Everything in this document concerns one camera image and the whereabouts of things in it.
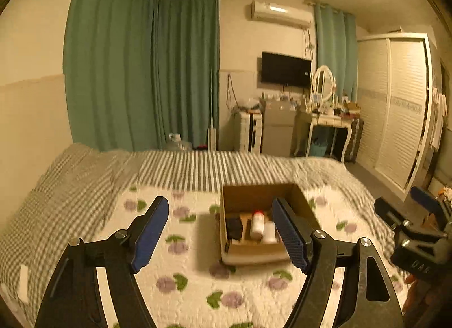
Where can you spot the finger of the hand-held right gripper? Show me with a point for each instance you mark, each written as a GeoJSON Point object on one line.
{"type": "Point", "coordinates": [423, 197]}
{"type": "Point", "coordinates": [388, 209]}

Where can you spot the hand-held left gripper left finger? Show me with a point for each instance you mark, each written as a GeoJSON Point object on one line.
{"type": "Point", "coordinates": [152, 232]}

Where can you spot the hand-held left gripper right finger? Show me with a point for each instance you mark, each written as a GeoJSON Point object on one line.
{"type": "Point", "coordinates": [291, 236]}

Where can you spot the white cylinder with yellow label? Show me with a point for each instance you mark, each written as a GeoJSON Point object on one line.
{"type": "Point", "coordinates": [269, 232]}

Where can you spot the white bottle with red cap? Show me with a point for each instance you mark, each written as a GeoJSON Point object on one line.
{"type": "Point", "coordinates": [257, 227]}

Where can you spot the black remote control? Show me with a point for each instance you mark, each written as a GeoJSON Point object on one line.
{"type": "Point", "coordinates": [235, 229]}

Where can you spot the person's right hand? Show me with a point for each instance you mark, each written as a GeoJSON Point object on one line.
{"type": "Point", "coordinates": [411, 292]}

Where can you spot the white floral quilt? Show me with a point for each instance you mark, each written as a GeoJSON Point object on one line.
{"type": "Point", "coordinates": [183, 296]}

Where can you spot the dark suitcase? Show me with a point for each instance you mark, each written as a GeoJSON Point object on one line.
{"type": "Point", "coordinates": [354, 141]}

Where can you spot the hanging white clothes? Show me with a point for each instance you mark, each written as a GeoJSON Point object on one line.
{"type": "Point", "coordinates": [438, 119]}

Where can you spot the white louvred wardrobe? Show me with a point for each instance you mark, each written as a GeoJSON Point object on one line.
{"type": "Point", "coordinates": [399, 112]}

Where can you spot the bed with floral quilt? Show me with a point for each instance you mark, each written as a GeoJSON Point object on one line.
{"type": "Point", "coordinates": [70, 190]}

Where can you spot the blue bin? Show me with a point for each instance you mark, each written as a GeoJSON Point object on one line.
{"type": "Point", "coordinates": [319, 148]}

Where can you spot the clear water jug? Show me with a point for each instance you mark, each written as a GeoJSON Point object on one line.
{"type": "Point", "coordinates": [178, 143]}

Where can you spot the white dressing table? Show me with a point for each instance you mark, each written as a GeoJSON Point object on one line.
{"type": "Point", "coordinates": [325, 121]}

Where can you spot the small brown cardboard box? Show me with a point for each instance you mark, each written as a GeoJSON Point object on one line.
{"type": "Point", "coordinates": [352, 106]}

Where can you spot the grey small fridge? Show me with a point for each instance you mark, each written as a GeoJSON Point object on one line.
{"type": "Point", "coordinates": [277, 126]}

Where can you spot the white suitcase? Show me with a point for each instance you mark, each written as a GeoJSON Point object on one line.
{"type": "Point", "coordinates": [247, 132]}

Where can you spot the white flat item on bedsheet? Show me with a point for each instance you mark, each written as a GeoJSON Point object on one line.
{"type": "Point", "coordinates": [24, 284]}

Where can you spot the clear plastic bag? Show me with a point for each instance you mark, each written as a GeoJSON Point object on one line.
{"type": "Point", "coordinates": [249, 103]}

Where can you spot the oval white vanity mirror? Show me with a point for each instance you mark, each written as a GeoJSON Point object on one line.
{"type": "Point", "coordinates": [323, 82]}

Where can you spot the light blue curtain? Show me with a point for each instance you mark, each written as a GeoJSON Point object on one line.
{"type": "Point", "coordinates": [335, 49]}

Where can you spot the dark teal curtain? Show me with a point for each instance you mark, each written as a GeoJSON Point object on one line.
{"type": "Point", "coordinates": [185, 66]}

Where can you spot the wide teal curtain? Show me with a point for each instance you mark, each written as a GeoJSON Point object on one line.
{"type": "Point", "coordinates": [106, 66]}

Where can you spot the white air conditioner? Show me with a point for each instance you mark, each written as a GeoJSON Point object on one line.
{"type": "Point", "coordinates": [280, 13]}

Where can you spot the black wall television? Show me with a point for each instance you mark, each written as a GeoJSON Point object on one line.
{"type": "Point", "coordinates": [286, 69]}

